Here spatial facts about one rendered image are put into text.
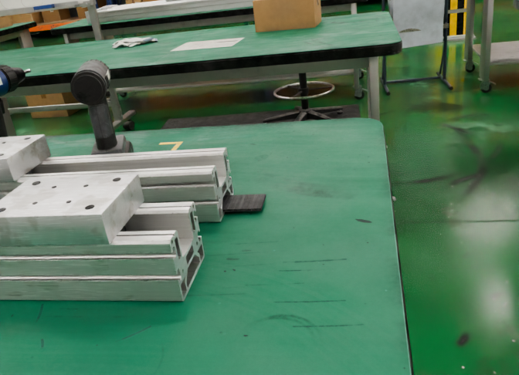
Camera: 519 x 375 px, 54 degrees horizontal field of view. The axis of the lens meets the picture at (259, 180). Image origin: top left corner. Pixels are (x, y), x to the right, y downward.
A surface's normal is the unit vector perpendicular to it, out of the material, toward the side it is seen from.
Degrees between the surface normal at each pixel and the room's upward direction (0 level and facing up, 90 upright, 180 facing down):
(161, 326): 0
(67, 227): 90
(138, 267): 90
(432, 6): 102
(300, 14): 89
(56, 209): 0
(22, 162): 90
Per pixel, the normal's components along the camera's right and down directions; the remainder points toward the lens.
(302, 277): -0.12, -0.90
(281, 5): -0.27, 0.38
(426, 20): -0.11, 0.58
